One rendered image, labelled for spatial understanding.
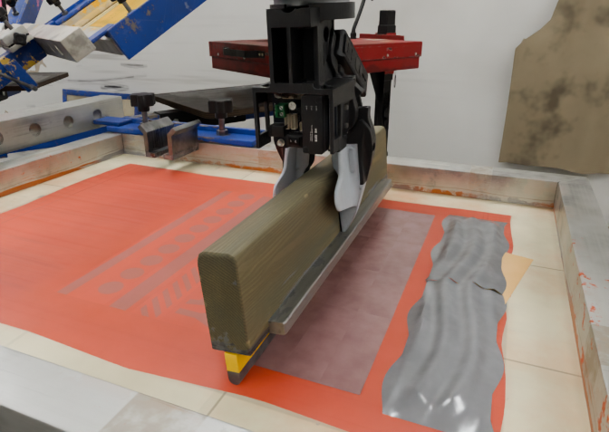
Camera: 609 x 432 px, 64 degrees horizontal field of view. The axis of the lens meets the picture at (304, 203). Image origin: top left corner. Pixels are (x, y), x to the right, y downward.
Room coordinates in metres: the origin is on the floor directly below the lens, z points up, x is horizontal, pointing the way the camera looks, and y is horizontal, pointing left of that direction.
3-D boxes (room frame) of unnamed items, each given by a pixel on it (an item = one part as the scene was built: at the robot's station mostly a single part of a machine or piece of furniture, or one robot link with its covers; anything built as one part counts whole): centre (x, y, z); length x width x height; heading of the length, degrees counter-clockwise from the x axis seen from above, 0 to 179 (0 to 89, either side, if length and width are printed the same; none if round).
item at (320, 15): (0.43, -0.01, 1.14); 0.09 x 0.08 x 0.12; 158
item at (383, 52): (1.77, -0.05, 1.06); 0.61 x 0.46 x 0.12; 128
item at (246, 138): (0.85, 0.21, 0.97); 0.30 x 0.05 x 0.07; 68
